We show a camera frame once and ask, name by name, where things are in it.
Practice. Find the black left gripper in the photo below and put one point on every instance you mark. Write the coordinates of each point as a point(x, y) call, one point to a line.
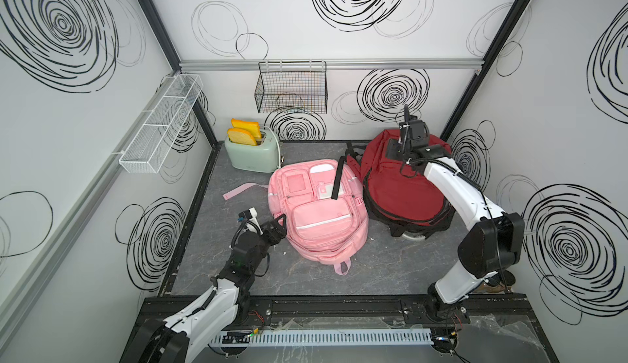
point(280, 232)

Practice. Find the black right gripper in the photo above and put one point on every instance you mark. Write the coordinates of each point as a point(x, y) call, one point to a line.
point(388, 147)

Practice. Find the red and black backpack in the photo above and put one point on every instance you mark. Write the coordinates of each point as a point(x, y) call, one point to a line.
point(398, 227)

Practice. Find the pink backpack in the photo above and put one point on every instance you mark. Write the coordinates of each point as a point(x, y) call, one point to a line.
point(327, 221)

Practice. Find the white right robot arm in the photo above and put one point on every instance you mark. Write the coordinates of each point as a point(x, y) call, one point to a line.
point(494, 239)

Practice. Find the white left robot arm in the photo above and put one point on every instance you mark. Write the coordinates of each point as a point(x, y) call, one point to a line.
point(185, 334)

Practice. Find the mint green toaster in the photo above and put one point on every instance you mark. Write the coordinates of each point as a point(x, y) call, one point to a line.
point(265, 157)

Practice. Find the front toast slice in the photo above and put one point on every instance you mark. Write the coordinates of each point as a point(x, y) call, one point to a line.
point(241, 137)

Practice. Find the toast slice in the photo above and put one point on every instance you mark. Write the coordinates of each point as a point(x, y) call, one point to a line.
point(251, 127)
point(241, 137)

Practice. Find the rear toast slice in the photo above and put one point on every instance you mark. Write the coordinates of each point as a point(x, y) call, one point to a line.
point(251, 127)

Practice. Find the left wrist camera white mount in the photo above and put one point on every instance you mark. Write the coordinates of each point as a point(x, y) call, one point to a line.
point(248, 219)

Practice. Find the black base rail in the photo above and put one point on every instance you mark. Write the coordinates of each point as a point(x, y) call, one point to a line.
point(408, 309)

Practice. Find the grey wall rail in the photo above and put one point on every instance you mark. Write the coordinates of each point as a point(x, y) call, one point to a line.
point(334, 64)

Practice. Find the white mesh wall shelf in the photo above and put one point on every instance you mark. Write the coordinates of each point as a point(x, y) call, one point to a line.
point(149, 148)

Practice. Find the black wire basket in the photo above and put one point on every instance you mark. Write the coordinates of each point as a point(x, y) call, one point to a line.
point(291, 85)

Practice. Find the grey slotted cable duct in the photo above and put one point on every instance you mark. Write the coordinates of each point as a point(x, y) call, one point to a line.
point(326, 338)

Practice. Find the black corner frame post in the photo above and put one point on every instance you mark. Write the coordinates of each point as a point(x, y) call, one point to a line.
point(507, 27)

